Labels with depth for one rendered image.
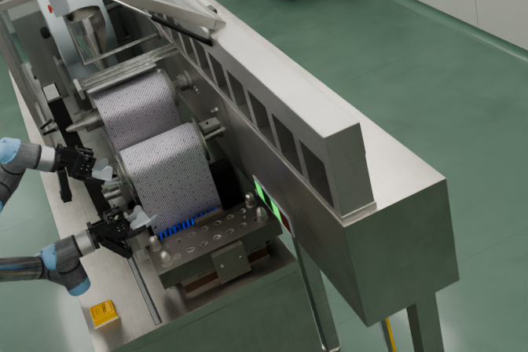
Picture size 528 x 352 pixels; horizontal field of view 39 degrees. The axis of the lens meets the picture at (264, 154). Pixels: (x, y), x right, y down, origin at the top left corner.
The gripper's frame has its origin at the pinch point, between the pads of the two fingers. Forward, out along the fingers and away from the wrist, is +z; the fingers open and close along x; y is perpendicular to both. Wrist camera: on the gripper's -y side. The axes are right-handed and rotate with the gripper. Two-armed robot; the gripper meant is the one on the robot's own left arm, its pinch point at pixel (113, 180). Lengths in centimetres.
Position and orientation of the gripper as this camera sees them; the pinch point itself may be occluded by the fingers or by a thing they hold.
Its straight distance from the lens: 234.6
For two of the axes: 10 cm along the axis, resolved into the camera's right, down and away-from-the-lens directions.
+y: 3.9, -8.8, -2.7
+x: -3.8, -4.2, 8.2
